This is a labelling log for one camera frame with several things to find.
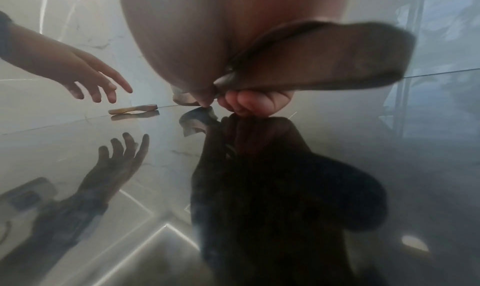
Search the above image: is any person's left hand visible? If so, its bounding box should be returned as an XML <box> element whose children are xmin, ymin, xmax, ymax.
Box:
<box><xmin>7</xmin><ymin>20</ymin><xmax>134</xmax><ymax>104</ymax></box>

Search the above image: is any orange wooden spatula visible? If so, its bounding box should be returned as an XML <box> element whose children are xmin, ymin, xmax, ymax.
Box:
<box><xmin>107</xmin><ymin>102</ymin><xmax>159</xmax><ymax>116</ymax></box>

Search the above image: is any person's right hand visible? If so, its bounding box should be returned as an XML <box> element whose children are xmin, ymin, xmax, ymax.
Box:
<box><xmin>117</xmin><ymin>0</ymin><xmax>355</xmax><ymax>117</ymax></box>

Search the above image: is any dark wooden spoon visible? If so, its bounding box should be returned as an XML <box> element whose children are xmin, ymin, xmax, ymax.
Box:
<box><xmin>213</xmin><ymin>19</ymin><xmax>417</xmax><ymax>92</ymax></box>

